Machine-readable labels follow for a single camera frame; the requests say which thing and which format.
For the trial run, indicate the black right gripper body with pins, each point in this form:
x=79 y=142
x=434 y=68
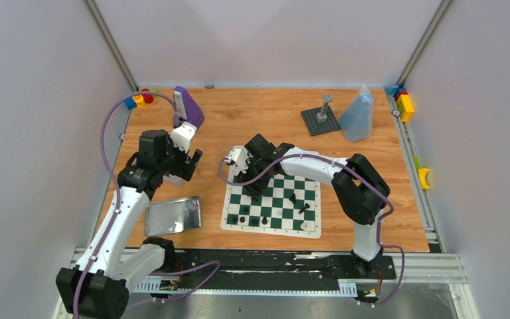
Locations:
x=254 y=168

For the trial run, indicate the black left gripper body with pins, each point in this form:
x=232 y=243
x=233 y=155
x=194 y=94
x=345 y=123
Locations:
x=184 y=162

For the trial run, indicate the silver tin lid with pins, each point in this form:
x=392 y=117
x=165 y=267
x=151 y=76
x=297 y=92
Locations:
x=172 y=216

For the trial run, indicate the green white chess board mat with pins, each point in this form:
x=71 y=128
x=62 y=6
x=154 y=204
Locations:
x=273 y=213

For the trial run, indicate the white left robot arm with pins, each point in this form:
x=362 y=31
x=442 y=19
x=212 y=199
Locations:
x=99 y=284

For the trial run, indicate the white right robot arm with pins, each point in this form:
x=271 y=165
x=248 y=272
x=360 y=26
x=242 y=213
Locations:
x=361 y=191

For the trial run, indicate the silver tin box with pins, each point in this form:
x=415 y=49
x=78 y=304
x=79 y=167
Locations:
x=177 y=179

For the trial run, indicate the purple metronome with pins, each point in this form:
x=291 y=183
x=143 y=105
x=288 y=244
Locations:
x=186 y=109

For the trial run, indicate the grey lego baseplate with tower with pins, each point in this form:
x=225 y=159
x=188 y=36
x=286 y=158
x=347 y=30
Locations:
x=321 y=120

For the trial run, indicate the colourful toy block stack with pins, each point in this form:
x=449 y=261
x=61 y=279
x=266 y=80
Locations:
x=139 y=101

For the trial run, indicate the blue plastic bag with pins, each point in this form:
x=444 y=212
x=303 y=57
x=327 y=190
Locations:
x=356 y=122

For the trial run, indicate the yellow red blue duplo bricks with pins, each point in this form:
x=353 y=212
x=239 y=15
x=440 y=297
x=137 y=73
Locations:
x=402 y=100

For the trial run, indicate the yellow curved block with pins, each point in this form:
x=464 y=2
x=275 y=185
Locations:
x=423 y=177

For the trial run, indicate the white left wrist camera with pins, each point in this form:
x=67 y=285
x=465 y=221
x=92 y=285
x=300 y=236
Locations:
x=182 y=136

